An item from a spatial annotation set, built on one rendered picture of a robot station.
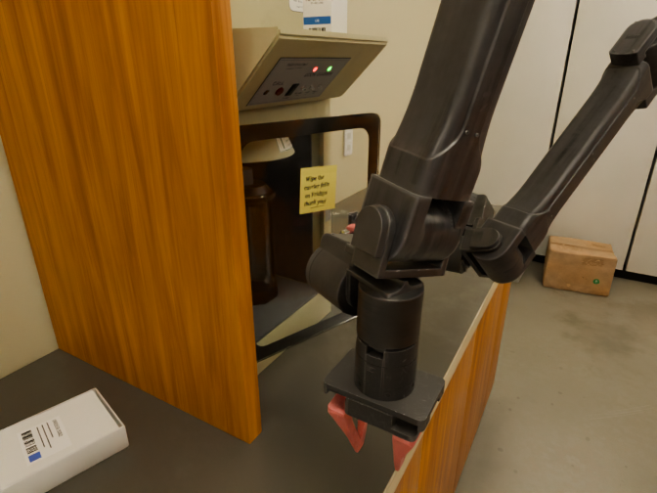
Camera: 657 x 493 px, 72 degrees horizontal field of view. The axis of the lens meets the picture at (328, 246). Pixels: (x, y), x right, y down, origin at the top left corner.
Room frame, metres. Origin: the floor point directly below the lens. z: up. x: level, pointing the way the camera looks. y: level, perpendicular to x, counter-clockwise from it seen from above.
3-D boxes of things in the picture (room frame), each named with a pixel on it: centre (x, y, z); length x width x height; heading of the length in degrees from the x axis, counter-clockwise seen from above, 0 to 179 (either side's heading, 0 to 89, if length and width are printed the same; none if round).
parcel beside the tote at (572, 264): (2.88, -1.75, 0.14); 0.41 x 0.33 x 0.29; 66
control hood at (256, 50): (0.74, 0.03, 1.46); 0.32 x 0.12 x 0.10; 150
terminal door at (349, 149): (0.73, 0.03, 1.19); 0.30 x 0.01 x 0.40; 130
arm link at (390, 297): (0.35, -0.05, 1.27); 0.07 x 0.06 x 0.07; 33
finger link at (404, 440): (0.35, -0.06, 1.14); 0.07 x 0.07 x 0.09; 60
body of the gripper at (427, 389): (0.35, -0.05, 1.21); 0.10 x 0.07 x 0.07; 60
